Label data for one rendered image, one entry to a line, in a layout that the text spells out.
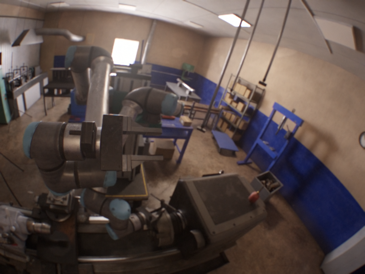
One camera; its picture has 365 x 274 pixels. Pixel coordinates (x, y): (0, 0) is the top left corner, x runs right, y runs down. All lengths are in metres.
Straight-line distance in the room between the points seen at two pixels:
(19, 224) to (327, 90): 4.76
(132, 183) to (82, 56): 1.81
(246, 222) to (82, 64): 1.26
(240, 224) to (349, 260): 3.26
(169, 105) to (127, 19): 6.92
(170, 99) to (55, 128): 0.53
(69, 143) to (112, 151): 0.10
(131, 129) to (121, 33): 7.12
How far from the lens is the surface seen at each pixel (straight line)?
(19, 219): 1.20
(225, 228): 0.92
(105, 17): 7.58
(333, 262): 3.97
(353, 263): 3.97
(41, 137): 0.37
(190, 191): 0.96
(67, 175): 0.44
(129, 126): 0.37
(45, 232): 1.10
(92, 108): 0.53
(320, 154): 3.80
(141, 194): 2.11
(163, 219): 0.95
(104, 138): 0.35
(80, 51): 0.79
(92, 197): 0.69
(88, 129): 0.29
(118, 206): 0.65
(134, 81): 1.50
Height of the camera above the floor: 2.05
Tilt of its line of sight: 30 degrees down
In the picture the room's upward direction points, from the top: 19 degrees clockwise
